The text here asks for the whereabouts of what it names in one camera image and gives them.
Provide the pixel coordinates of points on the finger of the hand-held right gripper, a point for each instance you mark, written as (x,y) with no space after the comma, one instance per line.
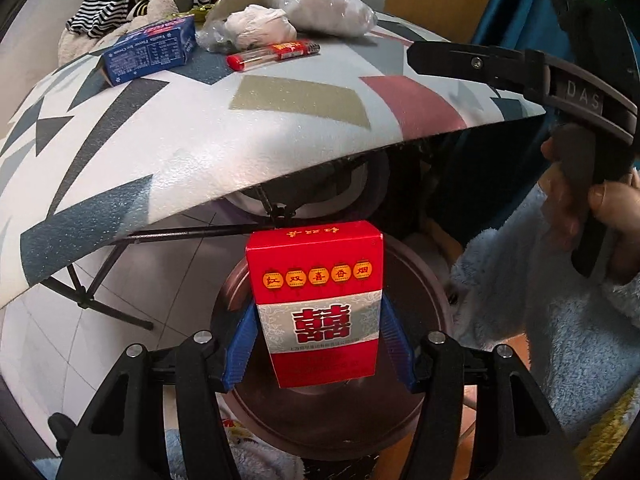
(475,65)

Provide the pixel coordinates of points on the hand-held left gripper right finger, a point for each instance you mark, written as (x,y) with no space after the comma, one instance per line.
(397,345)

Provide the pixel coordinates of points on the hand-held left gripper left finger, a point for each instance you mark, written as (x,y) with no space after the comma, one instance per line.
(242,345)

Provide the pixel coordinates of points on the brown round bin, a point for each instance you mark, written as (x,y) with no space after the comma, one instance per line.
(425,280)

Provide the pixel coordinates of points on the red cigarette box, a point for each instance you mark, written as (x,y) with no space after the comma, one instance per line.
(315,280)

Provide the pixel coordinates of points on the white packet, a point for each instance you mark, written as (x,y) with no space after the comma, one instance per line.
(325,7)

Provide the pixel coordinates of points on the red-capped clear tube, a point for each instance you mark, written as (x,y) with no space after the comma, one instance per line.
(280,51)

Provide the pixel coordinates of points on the white tissue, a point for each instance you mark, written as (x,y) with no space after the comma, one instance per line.
(260,25)

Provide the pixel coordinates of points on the clear plastic wrap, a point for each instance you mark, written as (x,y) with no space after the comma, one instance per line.
(212,35)

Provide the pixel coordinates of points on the gold foil wrapper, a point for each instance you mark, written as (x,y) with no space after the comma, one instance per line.
(192,12)

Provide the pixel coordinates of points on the blue carton box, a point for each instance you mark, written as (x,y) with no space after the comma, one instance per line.
(150,50)

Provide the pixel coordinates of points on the person's right forearm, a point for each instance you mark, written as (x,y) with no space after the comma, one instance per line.
(525,305)

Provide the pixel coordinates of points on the person's right hand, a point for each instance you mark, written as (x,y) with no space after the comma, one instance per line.
(617,202)

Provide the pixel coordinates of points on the light blue fluffy cloth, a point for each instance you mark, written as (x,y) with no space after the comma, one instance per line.
(265,455)

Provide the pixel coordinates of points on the yellow fuzzy cloth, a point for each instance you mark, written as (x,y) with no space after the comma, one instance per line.
(605,440)

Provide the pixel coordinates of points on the striped clothing pile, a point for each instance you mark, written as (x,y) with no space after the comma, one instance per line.
(160,5)

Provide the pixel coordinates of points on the black metal table frame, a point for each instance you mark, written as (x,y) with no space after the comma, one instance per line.
(200,232)

